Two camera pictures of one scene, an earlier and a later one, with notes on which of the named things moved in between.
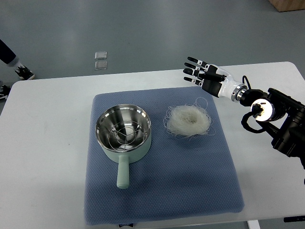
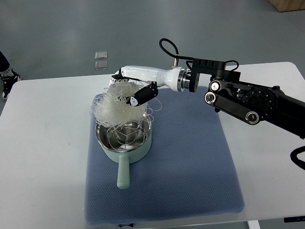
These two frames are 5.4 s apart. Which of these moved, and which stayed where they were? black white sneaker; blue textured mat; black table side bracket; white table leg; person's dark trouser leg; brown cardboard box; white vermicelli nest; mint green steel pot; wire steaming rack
Moved: person's dark trouser leg; black white sneaker; white vermicelli nest
Stayed: mint green steel pot; brown cardboard box; white table leg; blue textured mat; wire steaming rack; black table side bracket
